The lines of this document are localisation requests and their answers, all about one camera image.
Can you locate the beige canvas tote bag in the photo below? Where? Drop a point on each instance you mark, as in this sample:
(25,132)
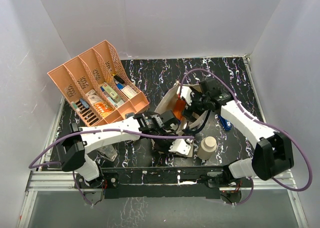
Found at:
(171,103)

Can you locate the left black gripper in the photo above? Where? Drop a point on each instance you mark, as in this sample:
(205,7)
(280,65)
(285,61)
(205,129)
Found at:
(164,149)

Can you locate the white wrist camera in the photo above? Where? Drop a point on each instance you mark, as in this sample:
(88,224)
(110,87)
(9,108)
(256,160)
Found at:
(184,93)
(181,147)

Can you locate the white label box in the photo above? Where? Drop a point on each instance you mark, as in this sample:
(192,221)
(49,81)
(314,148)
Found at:
(129,92)

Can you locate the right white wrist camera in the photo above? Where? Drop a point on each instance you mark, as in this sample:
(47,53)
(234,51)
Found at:
(184,93)

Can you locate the orange bottle blue cap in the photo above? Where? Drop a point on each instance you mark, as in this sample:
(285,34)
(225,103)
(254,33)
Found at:
(179,108)

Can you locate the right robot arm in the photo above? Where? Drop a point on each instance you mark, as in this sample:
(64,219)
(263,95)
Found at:
(273,153)

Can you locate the cream cylindrical bottle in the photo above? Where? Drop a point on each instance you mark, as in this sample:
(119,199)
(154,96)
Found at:
(206,148)

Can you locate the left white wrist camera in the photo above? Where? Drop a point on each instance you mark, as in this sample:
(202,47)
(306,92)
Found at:
(181,147)

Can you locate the tilted clear square bottle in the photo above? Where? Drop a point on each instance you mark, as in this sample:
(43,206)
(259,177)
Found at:
(108,152)

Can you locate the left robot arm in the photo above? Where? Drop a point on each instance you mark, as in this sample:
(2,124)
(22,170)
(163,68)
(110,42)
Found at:
(73,150)

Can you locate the pink plastic desk organizer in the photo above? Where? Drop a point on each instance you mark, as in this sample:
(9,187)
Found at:
(80,81)

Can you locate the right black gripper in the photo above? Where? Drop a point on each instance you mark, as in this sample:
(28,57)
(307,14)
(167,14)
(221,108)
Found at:
(189,110)

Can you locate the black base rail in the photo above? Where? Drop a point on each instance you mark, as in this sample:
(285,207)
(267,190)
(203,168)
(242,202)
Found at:
(164,181)

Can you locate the orange snack packet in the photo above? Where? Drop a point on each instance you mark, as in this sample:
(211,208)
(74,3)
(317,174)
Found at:
(103,108)

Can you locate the beige small carton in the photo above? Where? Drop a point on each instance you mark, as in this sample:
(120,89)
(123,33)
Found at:
(112,93)

